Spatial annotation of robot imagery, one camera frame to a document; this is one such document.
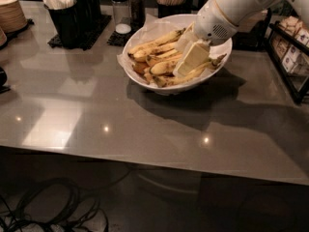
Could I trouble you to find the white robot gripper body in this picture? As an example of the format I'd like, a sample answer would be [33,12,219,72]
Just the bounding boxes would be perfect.
[193,0,238,45]

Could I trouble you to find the black rack with sachets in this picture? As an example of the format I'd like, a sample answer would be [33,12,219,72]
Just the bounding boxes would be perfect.
[266,16,309,103]

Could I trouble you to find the spotted banana with dark underside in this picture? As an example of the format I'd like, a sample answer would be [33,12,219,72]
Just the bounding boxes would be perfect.
[150,59,178,75]

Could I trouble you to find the pepper grinder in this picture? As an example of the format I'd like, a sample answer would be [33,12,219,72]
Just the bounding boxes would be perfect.
[129,0,146,28]

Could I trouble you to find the black grid mat left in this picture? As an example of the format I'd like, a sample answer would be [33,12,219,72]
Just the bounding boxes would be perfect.
[47,14,113,51]

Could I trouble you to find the black cables on floor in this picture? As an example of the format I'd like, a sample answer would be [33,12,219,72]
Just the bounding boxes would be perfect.
[0,177,109,232]

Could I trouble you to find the white bowl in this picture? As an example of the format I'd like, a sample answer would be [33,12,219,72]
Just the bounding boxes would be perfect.
[118,14,233,95]

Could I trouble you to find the top spotted banana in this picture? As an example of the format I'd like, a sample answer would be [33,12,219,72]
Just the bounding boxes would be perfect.
[127,29,185,57]

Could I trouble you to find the black cup with white cutlery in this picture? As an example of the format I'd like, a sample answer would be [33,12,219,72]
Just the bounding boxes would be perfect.
[43,0,80,48]

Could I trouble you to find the orange-yellow middle banana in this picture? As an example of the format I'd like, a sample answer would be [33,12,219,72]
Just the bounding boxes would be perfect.
[132,62,149,74]

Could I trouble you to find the salt shaker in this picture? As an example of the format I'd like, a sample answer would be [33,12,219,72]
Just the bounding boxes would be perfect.
[111,0,131,35]

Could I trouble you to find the white paper bowl liner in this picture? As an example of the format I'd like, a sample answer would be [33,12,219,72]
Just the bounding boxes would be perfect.
[118,14,233,86]

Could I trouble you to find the black object left edge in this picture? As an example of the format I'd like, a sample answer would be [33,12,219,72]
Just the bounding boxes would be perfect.
[0,67,11,94]

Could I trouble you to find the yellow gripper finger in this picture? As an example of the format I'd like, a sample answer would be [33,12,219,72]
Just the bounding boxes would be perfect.
[173,42,210,77]
[175,22,198,52]

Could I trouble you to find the black cup behind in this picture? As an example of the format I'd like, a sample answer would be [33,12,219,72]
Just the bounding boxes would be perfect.
[75,0,101,32]

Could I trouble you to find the black mat under shakers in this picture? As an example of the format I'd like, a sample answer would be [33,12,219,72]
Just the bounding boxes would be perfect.
[107,23,138,46]

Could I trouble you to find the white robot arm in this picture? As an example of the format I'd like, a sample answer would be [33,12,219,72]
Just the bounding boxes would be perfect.
[173,0,309,77]

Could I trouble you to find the front bottom banana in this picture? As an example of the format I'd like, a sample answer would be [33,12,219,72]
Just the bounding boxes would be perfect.
[149,54,225,88]

